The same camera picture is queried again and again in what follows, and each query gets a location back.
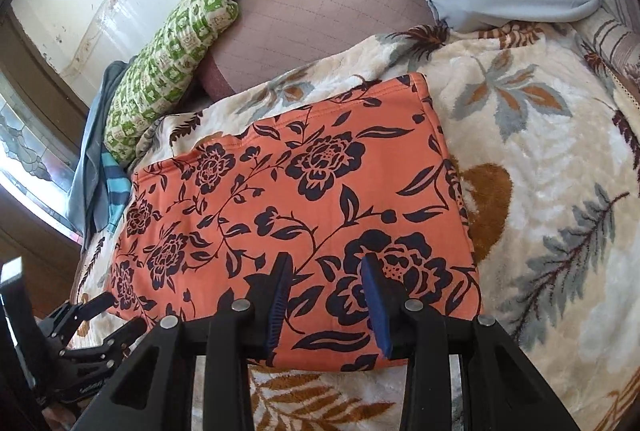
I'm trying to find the orange floral shirt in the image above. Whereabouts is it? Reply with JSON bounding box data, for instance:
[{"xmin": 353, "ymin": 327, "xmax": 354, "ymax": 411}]
[{"xmin": 110, "ymin": 72, "xmax": 483, "ymax": 372}]

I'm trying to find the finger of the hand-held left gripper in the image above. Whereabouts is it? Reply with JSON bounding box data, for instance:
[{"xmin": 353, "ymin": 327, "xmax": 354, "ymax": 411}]
[
  {"xmin": 47, "ymin": 293, "xmax": 116, "ymax": 338},
  {"xmin": 59, "ymin": 317, "xmax": 147, "ymax": 370}
]

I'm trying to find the blue-grey cloth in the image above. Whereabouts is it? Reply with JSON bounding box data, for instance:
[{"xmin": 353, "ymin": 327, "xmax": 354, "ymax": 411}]
[{"xmin": 66, "ymin": 60, "xmax": 132, "ymax": 242}]

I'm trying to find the dark wooden stained-glass door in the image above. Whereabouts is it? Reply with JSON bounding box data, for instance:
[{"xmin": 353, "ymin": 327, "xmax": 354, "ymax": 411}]
[{"xmin": 0, "ymin": 1, "xmax": 93, "ymax": 307}]

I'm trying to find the teal striped cloth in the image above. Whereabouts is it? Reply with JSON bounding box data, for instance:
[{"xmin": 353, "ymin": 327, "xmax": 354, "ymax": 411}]
[{"xmin": 97, "ymin": 151, "xmax": 131, "ymax": 234}]

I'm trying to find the green checkered pillow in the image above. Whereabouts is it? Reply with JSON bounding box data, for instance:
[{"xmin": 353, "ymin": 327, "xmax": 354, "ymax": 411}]
[{"xmin": 104, "ymin": 0, "xmax": 272, "ymax": 164}]

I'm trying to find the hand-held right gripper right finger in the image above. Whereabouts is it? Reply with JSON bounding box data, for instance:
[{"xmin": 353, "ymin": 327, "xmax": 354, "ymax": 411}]
[{"xmin": 361, "ymin": 253, "xmax": 581, "ymax": 431}]

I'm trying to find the cream leaf-print blanket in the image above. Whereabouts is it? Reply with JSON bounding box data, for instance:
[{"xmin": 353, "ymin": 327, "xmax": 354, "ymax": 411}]
[{"xmin": 70, "ymin": 18, "xmax": 640, "ymax": 431}]

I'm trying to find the pink bolster cushion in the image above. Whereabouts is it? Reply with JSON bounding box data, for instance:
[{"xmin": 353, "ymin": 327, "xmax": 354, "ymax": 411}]
[{"xmin": 196, "ymin": 0, "xmax": 435, "ymax": 98}]

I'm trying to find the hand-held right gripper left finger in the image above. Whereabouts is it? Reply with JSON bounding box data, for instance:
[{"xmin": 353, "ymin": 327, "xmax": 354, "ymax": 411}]
[{"xmin": 75, "ymin": 253, "xmax": 294, "ymax": 431}]

